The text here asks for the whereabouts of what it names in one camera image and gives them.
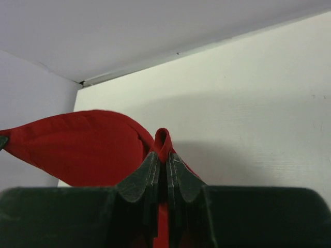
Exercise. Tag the red t-shirt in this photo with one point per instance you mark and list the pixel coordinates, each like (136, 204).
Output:
(94, 149)

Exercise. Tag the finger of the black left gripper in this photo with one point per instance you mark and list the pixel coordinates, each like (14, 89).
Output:
(3, 141)

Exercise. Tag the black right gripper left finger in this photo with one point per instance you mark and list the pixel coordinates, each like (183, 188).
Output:
(124, 215)

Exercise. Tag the aluminium table edge rail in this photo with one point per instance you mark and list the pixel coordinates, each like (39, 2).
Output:
(100, 79)

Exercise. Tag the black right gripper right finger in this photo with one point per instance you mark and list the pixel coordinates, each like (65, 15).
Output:
(202, 215)

